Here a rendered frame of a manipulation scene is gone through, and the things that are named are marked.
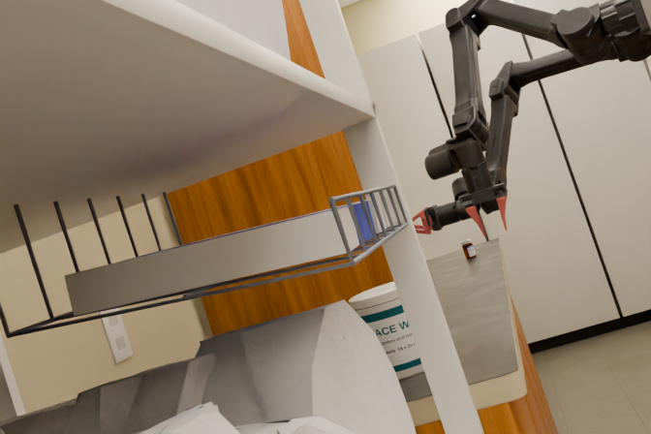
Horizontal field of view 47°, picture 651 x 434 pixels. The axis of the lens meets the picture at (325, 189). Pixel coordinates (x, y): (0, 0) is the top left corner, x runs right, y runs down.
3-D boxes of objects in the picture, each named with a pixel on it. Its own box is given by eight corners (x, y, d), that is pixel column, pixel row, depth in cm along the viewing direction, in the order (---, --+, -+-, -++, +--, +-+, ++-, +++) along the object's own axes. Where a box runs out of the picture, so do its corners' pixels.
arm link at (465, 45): (461, 3, 191) (482, 31, 197) (442, 14, 194) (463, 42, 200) (471, 118, 162) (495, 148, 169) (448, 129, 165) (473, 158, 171)
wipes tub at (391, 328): (369, 388, 129) (341, 304, 129) (380, 368, 141) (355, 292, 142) (443, 368, 126) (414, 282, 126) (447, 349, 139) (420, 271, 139)
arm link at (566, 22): (474, -20, 194) (492, 7, 199) (438, 19, 194) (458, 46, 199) (600, 9, 157) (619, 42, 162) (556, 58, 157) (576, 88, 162)
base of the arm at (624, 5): (649, 31, 153) (630, -25, 153) (610, 46, 158) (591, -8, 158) (658, 31, 160) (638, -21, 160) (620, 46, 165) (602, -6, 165)
